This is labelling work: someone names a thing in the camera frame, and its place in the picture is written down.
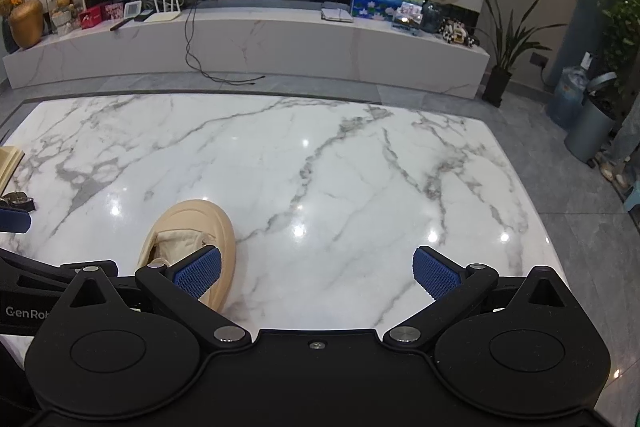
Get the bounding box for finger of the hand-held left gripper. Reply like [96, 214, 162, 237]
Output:
[0, 199, 32, 235]
[0, 248, 76, 295]

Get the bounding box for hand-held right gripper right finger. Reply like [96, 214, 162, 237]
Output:
[382, 245, 583, 352]

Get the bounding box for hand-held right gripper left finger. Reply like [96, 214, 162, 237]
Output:
[47, 246, 252, 350]

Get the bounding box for beige canvas shoe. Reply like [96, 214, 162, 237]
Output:
[137, 199, 236, 313]

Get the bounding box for wrist watch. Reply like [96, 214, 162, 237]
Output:
[0, 191, 36, 214]

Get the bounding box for beige wooden board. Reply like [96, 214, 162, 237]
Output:
[0, 146, 25, 195]

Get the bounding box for gold vase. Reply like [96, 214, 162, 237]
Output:
[9, 0, 45, 49]

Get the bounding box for long-leaf potted plant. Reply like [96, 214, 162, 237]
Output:
[472, 0, 566, 108]

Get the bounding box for grey trash bin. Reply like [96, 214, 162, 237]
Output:
[565, 72, 618, 164]

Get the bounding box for teddy bear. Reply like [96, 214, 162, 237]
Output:
[50, 0, 76, 35]

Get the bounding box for red gift box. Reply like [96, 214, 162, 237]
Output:
[79, 5, 105, 29]

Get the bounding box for blue water jug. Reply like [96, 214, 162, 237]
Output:
[546, 52, 596, 130]

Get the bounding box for black white toy figures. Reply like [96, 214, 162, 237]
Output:
[440, 19, 481, 46]

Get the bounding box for white marble TV cabinet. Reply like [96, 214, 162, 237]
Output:
[2, 4, 491, 100]

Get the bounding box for white router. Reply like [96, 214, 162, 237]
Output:
[144, 0, 182, 24]

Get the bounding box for dark glass jar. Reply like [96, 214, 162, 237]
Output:
[421, 2, 443, 32]

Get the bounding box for grey notebook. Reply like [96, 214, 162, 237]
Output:
[320, 7, 355, 24]

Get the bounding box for leafy green plant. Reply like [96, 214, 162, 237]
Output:
[597, 0, 640, 98]

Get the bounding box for black cable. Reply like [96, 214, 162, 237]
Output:
[185, 2, 266, 85]

